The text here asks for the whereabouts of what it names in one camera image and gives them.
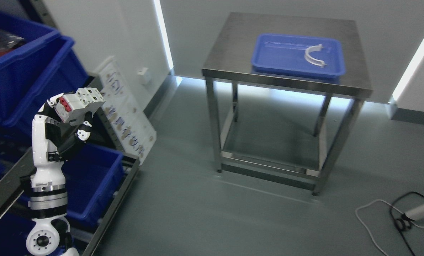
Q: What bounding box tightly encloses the white wall box left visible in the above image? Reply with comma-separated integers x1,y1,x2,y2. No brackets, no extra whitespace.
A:
137,67,152,85

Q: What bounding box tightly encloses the blue plastic tray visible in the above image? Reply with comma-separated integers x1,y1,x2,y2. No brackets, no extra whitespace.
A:
251,33,346,79

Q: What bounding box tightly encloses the grey red circuit breaker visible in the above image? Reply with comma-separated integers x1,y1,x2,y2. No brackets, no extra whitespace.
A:
54,87,105,126

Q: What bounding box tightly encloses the white printed sign board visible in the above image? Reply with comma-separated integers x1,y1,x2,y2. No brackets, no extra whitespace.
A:
95,56,157,165

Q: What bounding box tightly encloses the stainless steel table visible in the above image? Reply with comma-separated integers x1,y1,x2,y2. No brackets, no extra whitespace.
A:
202,12,373,196

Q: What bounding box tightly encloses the blue bin upper shelf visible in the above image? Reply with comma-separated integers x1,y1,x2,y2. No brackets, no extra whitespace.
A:
0,12,88,133

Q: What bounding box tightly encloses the black cable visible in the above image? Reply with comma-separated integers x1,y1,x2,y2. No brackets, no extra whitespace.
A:
390,192,424,256

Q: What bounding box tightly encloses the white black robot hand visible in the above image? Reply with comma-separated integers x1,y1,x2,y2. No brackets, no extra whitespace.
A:
31,94,92,187

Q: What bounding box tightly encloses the blue bin left front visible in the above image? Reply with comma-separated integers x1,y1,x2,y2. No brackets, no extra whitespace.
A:
62,144,124,228

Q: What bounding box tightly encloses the white curved pipe clamp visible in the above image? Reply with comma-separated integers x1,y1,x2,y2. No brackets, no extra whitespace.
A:
304,44,329,68

